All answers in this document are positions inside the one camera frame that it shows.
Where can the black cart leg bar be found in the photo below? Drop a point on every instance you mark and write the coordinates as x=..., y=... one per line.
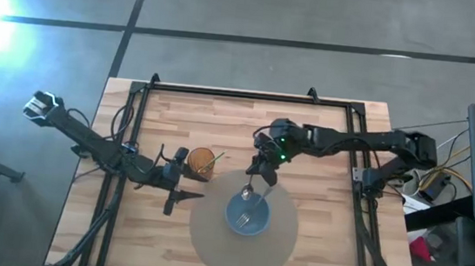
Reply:
x=435, y=215

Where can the black power adapter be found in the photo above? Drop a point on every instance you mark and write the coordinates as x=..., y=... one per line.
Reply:
x=433, y=189

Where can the silver metal spoon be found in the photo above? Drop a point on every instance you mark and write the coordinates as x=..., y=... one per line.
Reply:
x=247, y=192

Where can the round grey placemat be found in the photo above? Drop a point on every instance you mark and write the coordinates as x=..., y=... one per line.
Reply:
x=226, y=254

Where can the black aluminium table frame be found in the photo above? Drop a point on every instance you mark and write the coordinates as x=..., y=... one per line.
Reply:
x=245, y=95

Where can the red object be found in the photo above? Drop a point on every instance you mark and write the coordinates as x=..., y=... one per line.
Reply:
x=420, y=251

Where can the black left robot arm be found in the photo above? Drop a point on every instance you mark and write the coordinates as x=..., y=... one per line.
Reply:
x=88, y=138

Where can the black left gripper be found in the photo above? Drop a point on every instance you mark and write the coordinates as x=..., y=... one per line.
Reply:
x=174, y=179

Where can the white power strip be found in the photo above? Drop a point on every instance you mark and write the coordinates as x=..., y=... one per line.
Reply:
x=414, y=204

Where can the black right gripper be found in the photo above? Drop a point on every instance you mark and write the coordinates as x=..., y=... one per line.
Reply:
x=270, y=151

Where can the blue bowl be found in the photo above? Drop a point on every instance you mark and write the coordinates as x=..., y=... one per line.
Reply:
x=257, y=222

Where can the green plastic straw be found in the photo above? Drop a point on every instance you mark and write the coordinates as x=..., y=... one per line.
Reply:
x=213, y=161

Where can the silver metal fork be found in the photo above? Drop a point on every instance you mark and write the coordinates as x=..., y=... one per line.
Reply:
x=243, y=218

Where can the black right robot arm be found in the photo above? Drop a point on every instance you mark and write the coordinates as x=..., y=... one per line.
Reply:
x=350, y=141

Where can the amber plastic cup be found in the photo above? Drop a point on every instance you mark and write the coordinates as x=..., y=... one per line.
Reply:
x=197, y=160

